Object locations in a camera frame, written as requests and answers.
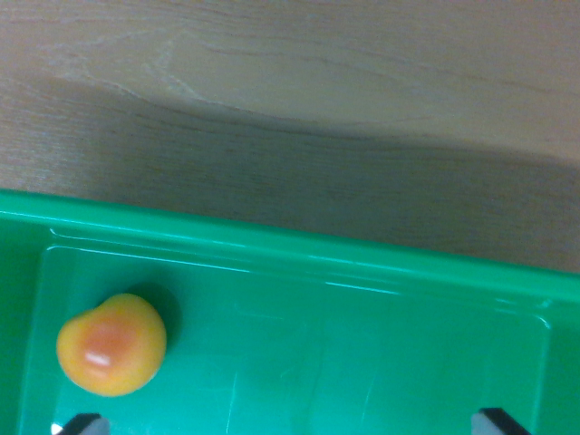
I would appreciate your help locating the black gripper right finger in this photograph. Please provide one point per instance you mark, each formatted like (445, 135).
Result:
(491, 423)

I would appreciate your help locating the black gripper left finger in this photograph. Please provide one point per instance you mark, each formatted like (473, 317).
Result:
(86, 426)

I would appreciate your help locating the yellow orange toy peach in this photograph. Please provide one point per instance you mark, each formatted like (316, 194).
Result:
(111, 345)

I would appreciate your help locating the green plastic bin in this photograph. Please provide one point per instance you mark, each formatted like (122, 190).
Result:
(317, 353)

